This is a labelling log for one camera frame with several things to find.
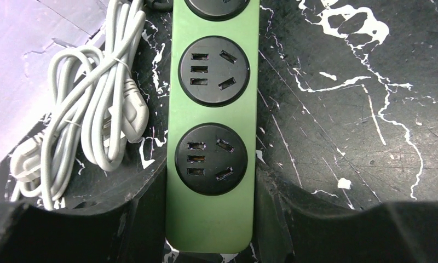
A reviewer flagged green power strip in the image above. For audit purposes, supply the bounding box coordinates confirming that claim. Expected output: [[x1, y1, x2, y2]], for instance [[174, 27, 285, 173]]
[[166, 1, 260, 254]]

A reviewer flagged grey coiled cable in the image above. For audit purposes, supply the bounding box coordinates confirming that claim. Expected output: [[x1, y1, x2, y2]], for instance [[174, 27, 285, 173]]
[[8, 0, 151, 211]]

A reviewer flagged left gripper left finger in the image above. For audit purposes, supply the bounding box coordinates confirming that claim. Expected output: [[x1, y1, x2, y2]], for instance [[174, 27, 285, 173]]
[[0, 162, 166, 262]]

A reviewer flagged black coiled cable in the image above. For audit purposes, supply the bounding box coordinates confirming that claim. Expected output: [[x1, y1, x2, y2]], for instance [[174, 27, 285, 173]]
[[145, 0, 174, 11]]

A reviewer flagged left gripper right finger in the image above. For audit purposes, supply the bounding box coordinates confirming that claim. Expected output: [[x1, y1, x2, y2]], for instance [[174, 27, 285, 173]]
[[253, 161, 438, 262]]

